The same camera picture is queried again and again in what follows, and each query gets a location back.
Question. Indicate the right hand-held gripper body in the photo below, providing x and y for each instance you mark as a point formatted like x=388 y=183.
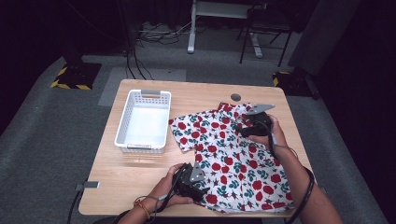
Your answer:
x=261 y=124

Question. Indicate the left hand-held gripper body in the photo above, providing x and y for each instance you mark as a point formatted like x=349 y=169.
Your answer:
x=186 y=180

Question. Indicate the white red floral garment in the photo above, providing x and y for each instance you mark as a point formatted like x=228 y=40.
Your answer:
x=236 y=168

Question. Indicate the white plastic basket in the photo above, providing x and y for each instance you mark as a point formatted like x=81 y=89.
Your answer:
x=146 y=124

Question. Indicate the person's right hand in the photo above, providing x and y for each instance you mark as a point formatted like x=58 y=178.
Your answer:
x=280 y=138

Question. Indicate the person's left hand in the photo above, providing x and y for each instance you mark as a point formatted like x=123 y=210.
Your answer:
x=162 y=193

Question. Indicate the grey round table grommet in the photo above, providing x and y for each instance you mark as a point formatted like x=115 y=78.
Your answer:
x=236 y=97

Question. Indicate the black yellow striped stand base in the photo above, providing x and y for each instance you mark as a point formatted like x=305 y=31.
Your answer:
x=76 y=76
x=292 y=82

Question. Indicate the grey table edge clamp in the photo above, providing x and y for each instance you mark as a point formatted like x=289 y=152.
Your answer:
x=88 y=185

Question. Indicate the black metal chair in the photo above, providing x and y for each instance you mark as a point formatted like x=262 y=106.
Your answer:
x=267 y=26

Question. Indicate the grey curtain panel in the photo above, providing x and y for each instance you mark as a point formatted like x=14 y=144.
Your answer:
x=323 y=34

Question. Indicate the white desk frame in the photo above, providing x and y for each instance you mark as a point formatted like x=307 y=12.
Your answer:
x=218 y=9

